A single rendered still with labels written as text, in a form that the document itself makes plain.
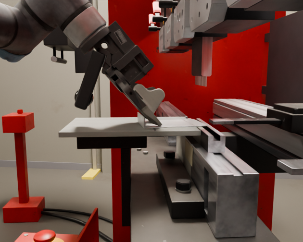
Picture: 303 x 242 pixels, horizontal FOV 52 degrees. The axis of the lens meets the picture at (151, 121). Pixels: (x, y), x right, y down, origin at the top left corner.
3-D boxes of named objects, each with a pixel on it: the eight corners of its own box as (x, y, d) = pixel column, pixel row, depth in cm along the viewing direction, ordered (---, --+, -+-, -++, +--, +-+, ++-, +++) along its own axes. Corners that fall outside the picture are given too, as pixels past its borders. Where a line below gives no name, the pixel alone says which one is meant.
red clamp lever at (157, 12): (151, 0, 92) (152, 18, 86) (164, 0, 92) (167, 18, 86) (150, 6, 93) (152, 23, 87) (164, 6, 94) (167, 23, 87)
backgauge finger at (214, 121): (204, 124, 74) (205, 103, 73) (309, 123, 75) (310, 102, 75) (218, 134, 62) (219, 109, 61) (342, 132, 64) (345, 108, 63)
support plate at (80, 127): (75, 121, 74) (75, 117, 74) (184, 120, 76) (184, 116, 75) (58, 137, 56) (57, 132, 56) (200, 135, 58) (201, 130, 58)
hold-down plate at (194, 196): (156, 163, 79) (156, 152, 78) (177, 163, 79) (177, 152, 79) (170, 219, 49) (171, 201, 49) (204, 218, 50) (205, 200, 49)
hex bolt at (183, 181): (174, 187, 55) (174, 178, 55) (189, 186, 55) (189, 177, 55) (176, 192, 53) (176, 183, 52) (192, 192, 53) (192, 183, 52)
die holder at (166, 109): (156, 121, 147) (156, 101, 146) (168, 121, 148) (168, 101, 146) (168, 146, 98) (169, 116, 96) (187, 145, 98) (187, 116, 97)
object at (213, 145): (187, 130, 73) (187, 118, 73) (199, 130, 73) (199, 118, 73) (208, 152, 53) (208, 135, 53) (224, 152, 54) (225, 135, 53)
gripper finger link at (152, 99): (180, 108, 59) (148, 72, 59) (157, 129, 58) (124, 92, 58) (178, 110, 62) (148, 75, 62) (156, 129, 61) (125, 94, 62)
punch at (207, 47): (191, 84, 70) (192, 42, 69) (199, 84, 70) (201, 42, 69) (201, 86, 60) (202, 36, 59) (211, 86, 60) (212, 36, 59)
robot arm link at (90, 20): (61, 29, 55) (65, 34, 62) (79, 50, 56) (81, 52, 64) (93, 2, 55) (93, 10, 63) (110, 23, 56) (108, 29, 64)
